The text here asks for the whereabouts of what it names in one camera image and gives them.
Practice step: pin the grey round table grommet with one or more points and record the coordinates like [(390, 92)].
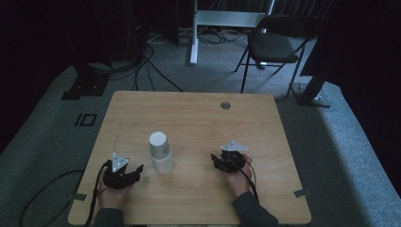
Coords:
[(225, 105)]

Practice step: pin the white metal desk frame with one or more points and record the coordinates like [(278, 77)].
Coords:
[(194, 47)]

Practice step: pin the person's right hand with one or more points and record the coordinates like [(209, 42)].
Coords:
[(241, 183)]

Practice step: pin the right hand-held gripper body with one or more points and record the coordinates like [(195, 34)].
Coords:
[(233, 162)]

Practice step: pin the black folding chair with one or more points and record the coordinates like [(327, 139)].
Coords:
[(274, 47)]

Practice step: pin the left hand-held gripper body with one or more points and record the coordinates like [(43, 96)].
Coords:
[(118, 181)]

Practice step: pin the person's left hand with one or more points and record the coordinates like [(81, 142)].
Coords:
[(112, 198)]

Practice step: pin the black slanted metal stand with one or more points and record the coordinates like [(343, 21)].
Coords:
[(310, 91)]

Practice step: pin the black stand with flat base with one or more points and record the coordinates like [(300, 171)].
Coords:
[(86, 85)]

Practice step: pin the stack of floral paper cups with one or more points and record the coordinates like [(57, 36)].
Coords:
[(160, 154)]

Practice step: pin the grey tape piece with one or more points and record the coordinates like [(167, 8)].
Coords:
[(302, 193), (79, 197)]

